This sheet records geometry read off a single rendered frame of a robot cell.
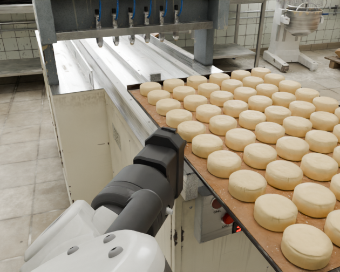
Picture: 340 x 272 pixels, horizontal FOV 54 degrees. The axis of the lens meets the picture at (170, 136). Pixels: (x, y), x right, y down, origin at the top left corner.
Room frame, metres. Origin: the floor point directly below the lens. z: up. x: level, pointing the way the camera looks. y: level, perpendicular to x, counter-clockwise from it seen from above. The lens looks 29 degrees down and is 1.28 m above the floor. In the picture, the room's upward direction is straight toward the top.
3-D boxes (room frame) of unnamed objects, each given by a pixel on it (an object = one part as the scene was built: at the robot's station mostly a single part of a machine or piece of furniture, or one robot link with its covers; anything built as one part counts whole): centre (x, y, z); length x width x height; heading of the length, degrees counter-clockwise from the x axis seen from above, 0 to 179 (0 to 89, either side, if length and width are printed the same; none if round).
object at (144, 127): (1.46, 0.34, 0.87); 2.01 x 0.03 x 0.07; 22
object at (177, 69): (1.57, 0.07, 0.87); 2.01 x 0.03 x 0.07; 22
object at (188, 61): (1.93, 0.15, 0.88); 1.28 x 0.01 x 0.07; 22
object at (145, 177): (0.38, 0.02, 1.00); 0.12 x 0.10 x 0.13; 157
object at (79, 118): (1.85, 0.34, 0.42); 1.28 x 0.72 x 0.84; 22
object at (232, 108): (0.62, -0.13, 1.01); 0.05 x 0.05 x 0.02
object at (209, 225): (0.61, -0.17, 0.77); 0.24 x 0.04 x 0.14; 112
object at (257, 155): (0.44, -0.14, 1.01); 0.05 x 0.05 x 0.02
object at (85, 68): (1.77, 0.53, 0.88); 1.28 x 0.01 x 0.07; 22
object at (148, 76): (1.20, 0.07, 0.89); 0.12 x 0.04 x 0.05; 22
